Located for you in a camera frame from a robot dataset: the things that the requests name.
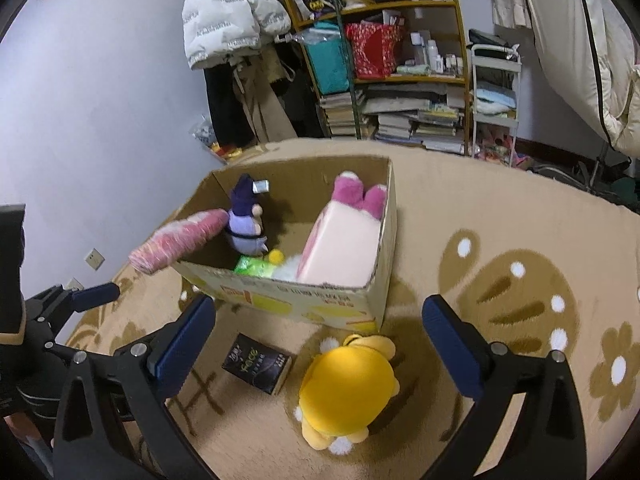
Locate lower wall socket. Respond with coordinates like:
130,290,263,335
65,278,84,290

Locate white puffer jacket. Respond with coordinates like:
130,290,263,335
182,0,291,70

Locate beige hanging coat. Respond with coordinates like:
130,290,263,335
234,46,297,144

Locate teal bag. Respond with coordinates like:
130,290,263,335
302,24,349,96

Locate wall socket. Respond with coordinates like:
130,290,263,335
85,248,105,271
65,278,84,290

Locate black Face tissue pack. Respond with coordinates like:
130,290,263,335
221,333,294,396

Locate green snack packet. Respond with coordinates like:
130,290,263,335
233,256,278,278

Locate yellow plush toy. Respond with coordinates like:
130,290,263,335
294,334,400,456

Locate red gift bag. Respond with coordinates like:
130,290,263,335
345,21,404,80

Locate wooden bookshelf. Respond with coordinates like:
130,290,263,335
284,0,471,155

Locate white rolling cart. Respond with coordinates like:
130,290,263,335
471,44,522,167

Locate stack of books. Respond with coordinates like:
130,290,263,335
319,82,469,155

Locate upper wall socket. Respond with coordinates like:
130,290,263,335
85,248,105,271

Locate beige brown patterned rug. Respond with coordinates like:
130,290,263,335
64,136,640,480

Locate snack bags on floor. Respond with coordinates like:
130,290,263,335
190,115,244,165

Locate pink tissue roll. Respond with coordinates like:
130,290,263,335
128,209,229,275

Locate pink swirl roll plush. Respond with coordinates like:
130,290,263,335
296,171,387,288

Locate purple plush doll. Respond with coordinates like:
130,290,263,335
226,174,268,257

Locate printed cardboard box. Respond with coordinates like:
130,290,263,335
174,155,397,334

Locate black sleeved left forearm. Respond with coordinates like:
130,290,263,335
0,205,26,346

